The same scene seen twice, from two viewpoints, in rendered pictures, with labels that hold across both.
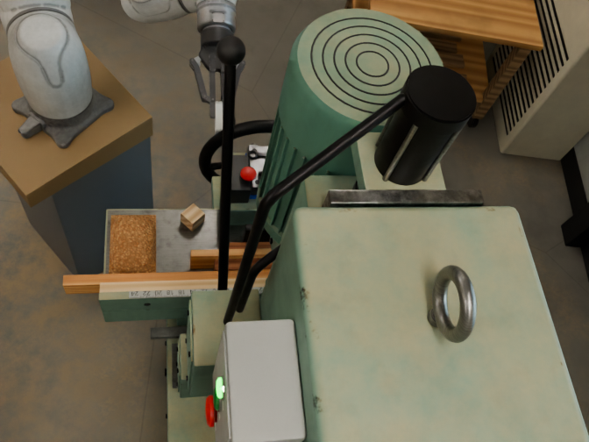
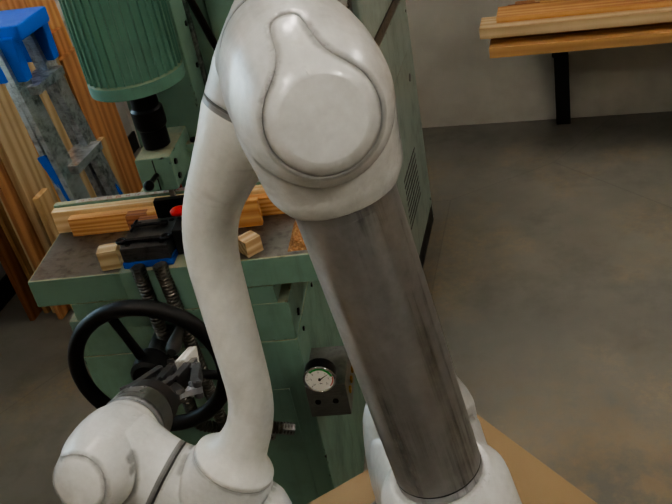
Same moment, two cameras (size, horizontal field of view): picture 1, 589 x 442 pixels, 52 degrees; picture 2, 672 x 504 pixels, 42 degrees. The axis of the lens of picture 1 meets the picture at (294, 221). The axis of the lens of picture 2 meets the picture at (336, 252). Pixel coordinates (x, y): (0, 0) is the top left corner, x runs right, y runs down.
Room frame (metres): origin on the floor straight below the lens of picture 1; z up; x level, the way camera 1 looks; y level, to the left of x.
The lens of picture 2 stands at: (1.60, 1.11, 1.72)
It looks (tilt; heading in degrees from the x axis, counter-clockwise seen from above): 32 degrees down; 215
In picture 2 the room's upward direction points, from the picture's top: 12 degrees counter-clockwise
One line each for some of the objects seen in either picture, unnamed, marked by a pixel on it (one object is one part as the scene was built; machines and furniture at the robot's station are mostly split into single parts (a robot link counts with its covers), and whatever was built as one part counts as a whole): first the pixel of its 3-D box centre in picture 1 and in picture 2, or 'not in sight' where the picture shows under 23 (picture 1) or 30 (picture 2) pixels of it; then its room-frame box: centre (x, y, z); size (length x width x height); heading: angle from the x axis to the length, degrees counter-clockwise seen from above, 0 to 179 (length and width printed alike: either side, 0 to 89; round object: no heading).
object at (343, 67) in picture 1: (337, 147); (113, 1); (0.49, -0.02, 1.35); 0.18 x 0.18 x 0.31
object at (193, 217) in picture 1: (192, 217); (249, 243); (0.54, 0.19, 0.92); 0.03 x 0.03 x 0.03; 67
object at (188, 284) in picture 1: (268, 287); (196, 205); (0.46, 0.00, 0.92); 0.60 x 0.02 x 0.05; 114
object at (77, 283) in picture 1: (240, 279); (219, 209); (0.45, 0.06, 0.92); 0.62 x 0.02 x 0.04; 114
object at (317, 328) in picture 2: not in sight; (250, 387); (0.38, -0.07, 0.36); 0.58 x 0.45 x 0.71; 24
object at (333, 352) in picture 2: not in sight; (331, 380); (0.51, 0.28, 0.58); 0.12 x 0.08 x 0.08; 24
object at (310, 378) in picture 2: not in sight; (321, 377); (0.57, 0.30, 0.65); 0.06 x 0.04 x 0.08; 114
